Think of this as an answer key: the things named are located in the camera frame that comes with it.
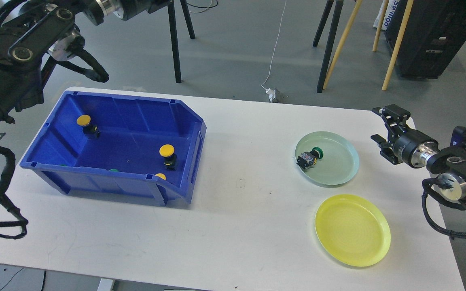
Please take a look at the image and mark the black tripod left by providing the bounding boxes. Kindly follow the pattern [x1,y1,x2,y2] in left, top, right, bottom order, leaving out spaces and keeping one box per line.
[167,0,195,83]

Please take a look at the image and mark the white table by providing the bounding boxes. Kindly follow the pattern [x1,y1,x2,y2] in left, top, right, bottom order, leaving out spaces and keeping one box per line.
[0,92,464,291]

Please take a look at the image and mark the green push button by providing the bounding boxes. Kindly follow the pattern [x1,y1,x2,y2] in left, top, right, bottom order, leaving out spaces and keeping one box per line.
[296,147,324,170]

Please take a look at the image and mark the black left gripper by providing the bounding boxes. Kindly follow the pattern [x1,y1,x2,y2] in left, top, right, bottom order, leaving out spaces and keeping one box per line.
[113,0,169,21]

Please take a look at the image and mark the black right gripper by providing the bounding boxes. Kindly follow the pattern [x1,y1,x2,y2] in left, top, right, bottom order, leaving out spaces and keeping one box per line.
[371,104,439,167]

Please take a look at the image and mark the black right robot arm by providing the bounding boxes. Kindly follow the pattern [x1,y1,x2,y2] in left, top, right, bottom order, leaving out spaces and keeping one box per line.
[371,104,466,239]

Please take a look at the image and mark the yellow button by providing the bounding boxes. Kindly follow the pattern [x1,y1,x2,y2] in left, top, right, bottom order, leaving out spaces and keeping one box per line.
[76,114,100,139]
[159,144,177,170]

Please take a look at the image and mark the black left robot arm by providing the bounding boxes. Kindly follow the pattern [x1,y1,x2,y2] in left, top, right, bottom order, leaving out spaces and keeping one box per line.
[0,0,172,239]

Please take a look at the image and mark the black equipment cabinet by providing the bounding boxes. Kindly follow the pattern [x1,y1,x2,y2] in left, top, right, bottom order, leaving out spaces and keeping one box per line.
[396,0,466,79]

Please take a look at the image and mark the yellow plate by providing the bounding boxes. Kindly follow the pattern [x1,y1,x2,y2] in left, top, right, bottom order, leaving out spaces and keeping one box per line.
[314,194,391,268]

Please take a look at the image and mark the blue plastic storage bin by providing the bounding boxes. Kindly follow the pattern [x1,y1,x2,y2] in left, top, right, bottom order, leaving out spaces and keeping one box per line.
[19,90,206,206]

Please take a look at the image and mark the yellow button front edge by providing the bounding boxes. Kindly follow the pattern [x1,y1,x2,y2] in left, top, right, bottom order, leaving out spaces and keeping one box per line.
[155,173,167,180]

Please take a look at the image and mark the white cable on floor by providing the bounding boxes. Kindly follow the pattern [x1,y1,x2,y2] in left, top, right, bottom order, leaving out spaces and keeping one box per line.
[261,0,288,90]

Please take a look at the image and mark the light green plate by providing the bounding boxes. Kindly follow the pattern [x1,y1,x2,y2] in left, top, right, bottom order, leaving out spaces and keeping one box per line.
[294,131,360,188]

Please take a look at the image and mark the white power adapter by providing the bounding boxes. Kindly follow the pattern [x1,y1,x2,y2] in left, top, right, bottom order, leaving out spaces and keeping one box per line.
[265,88,284,103]

